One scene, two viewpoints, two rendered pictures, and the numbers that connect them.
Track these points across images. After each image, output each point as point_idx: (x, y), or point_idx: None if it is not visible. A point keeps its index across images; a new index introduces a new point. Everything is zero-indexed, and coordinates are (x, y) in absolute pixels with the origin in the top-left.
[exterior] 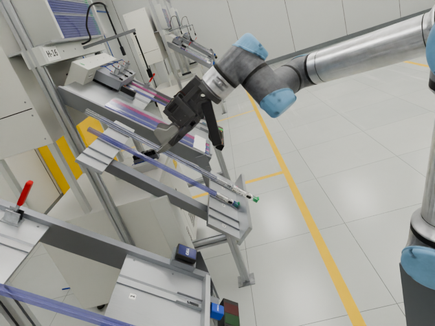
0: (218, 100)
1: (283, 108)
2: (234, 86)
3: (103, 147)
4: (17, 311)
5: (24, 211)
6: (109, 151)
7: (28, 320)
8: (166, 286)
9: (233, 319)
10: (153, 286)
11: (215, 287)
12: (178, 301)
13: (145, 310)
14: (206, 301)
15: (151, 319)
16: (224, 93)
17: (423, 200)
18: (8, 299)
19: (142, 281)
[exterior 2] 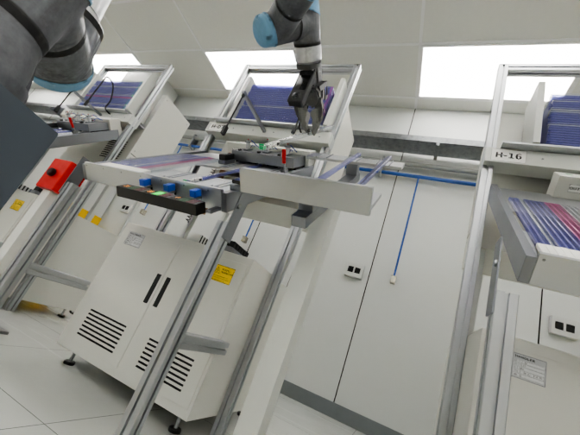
0: (297, 65)
1: (253, 32)
2: (294, 46)
3: (339, 157)
4: (283, 247)
5: (284, 168)
6: (336, 158)
7: (281, 256)
8: (226, 187)
9: (185, 199)
10: (228, 185)
11: (227, 223)
12: (211, 185)
13: (213, 182)
14: (201, 184)
15: (207, 182)
16: (295, 56)
17: (104, 14)
18: (286, 238)
19: (232, 183)
